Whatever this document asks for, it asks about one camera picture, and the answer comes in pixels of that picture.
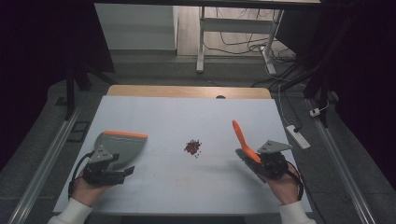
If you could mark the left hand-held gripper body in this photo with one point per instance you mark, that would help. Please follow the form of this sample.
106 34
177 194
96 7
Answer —
98 172

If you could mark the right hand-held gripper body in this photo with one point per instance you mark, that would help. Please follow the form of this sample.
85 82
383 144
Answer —
274 165

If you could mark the grey dustpan with orange edge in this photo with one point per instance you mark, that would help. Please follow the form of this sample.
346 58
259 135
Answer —
127 147

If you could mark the orange brush with grey bristles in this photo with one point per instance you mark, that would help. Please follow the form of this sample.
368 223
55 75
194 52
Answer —
244 144

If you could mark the pile of red beans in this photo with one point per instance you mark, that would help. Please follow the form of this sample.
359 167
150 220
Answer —
193 147

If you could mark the person's left hand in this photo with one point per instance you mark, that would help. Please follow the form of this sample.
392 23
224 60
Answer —
87 190

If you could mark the person's right hand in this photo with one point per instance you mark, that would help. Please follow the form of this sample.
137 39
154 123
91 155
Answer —
284 188

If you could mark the white power strip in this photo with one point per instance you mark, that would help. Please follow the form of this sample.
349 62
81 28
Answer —
298 137

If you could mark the black floor plate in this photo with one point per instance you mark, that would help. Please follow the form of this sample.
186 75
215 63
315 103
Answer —
79 131

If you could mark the small white adapter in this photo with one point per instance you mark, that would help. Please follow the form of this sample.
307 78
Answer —
315 112

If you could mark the black metal stand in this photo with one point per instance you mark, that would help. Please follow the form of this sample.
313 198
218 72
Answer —
70 93
323 102

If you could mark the black round table grommet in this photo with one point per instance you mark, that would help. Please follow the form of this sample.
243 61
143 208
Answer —
220 96

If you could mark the white table mat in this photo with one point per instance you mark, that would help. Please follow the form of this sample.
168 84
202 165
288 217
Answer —
186 118

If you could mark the grey cabinet panel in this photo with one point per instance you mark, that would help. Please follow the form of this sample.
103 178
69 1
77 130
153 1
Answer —
137 26

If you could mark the aluminium floor rail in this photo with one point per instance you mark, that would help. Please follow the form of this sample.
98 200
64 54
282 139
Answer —
345 168
46 165

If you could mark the white metal desk frame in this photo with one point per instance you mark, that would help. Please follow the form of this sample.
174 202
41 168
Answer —
236 25

